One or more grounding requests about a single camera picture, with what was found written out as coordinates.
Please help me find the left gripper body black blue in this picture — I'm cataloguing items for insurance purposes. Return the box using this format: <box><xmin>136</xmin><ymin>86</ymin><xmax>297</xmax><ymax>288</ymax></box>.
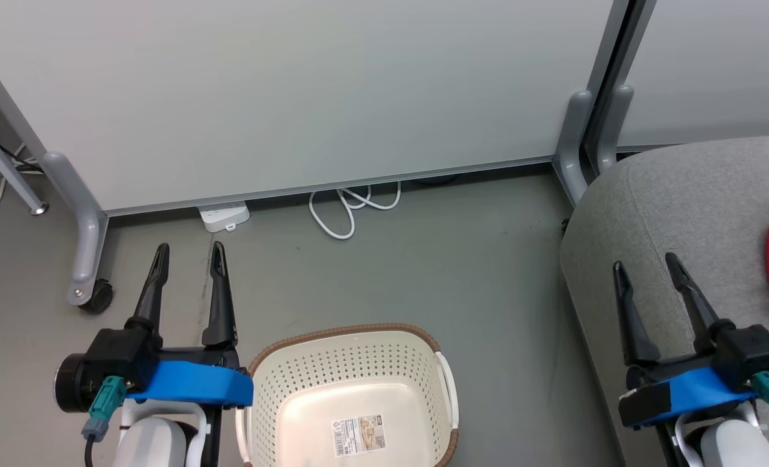
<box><xmin>53</xmin><ymin>324</ymin><xmax>254</xmax><ymax>414</ymax></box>

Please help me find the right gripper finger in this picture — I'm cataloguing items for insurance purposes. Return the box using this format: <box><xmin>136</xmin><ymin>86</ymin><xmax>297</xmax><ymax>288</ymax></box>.
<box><xmin>613</xmin><ymin>261</ymin><xmax>661</xmax><ymax>367</ymax></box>
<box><xmin>665</xmin><ymin>252</ymin><xmax>735</xmax><ymax>354</ymax></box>

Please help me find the right gripper body black blue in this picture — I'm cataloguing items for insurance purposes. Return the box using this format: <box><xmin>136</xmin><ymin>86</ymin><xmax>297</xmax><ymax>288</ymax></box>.
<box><xmin>618</xmin><ymin>323</ymin><xmax>769</xmax><ymax>430</ymax></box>

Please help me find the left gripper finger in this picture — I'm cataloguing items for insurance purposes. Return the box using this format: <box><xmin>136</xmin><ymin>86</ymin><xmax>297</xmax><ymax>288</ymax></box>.
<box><xmin>129</xmin><ymin>243</ymin><xmax>171</xmax><ymax>335</ymax></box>
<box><xmin>201</xmin><ymin>241</ymin><xmax>239</xmax><ymax>348</ymax></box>

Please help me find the cream perforated laundry basket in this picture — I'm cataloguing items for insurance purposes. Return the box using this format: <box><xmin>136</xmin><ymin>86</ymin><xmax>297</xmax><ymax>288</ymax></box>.
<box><xmin>235</xmin><ymin>323</ymin><xmax>461</xmax><ymax>467</ymax></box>

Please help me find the grey partition foot with caster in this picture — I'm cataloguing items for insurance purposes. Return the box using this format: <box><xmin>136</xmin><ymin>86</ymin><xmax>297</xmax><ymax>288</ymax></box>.
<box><xmin>42</xmin><ymin>151</ymin><xmax>109</xmax><ymax>305</ymax></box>

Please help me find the white power strip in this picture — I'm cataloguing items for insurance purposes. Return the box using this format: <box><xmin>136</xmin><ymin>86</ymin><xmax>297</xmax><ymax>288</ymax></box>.
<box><xmin>197</xmin><ymin>201</ymin><xmax>251</xmax><ymax>233</ymax></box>

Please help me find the grey fabric sofa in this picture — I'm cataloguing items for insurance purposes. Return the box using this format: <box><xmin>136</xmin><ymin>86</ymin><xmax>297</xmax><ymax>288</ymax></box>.
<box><xmin>559</xmin><ymin>134</ymin><xmax>769</xmax><ymax>467</ymax></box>

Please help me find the grey metal table leg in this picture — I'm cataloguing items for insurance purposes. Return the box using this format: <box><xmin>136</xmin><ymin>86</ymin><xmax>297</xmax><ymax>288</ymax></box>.
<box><xmin>0</xmin><ymin>110</ymin><xmax>49</xmax><ymax>216</ymax></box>

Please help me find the wide white partition panel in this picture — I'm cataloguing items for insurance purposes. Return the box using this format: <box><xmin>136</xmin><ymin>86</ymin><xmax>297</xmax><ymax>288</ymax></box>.
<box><xmin>0</xmin><ymin>0</ymin><xmax>628</xmax><ymax>215</ymax></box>

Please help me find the narrow white partition panel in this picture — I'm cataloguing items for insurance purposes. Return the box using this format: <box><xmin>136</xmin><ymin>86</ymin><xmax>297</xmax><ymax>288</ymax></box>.
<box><xmin>618</xmin><ymin>0</ymin><xmax>769</xmax><ymax>149</ymax></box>

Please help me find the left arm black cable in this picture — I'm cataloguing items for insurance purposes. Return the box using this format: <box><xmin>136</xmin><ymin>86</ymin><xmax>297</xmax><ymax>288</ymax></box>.
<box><xmin>82</xmin><ymin>376</ymin><xmax>128</xmax><ymax>467</ymax></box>

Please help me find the white looped power cable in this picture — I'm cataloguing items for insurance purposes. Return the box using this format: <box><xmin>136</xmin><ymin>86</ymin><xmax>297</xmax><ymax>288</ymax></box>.
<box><xmin>309</xmin><ymin>182</ymin><xmax>402</xmax><ymax>241</ymax></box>

